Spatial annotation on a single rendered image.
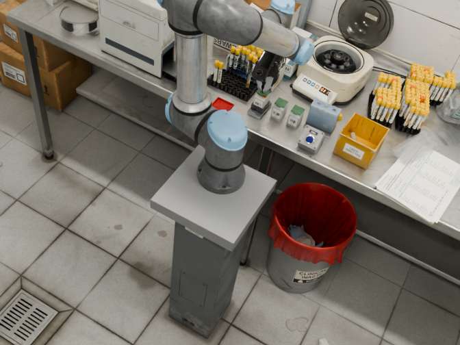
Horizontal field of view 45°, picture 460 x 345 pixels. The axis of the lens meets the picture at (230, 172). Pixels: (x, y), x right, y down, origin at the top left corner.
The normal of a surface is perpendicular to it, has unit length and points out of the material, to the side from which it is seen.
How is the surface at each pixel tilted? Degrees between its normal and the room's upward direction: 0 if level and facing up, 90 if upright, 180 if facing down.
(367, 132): 90
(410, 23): 90
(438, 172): 1
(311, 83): 25
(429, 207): 1
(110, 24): 90
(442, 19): 90
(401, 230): 0
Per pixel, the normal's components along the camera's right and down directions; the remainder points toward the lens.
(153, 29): -0.48, 0.63
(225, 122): 0.20, -0.58
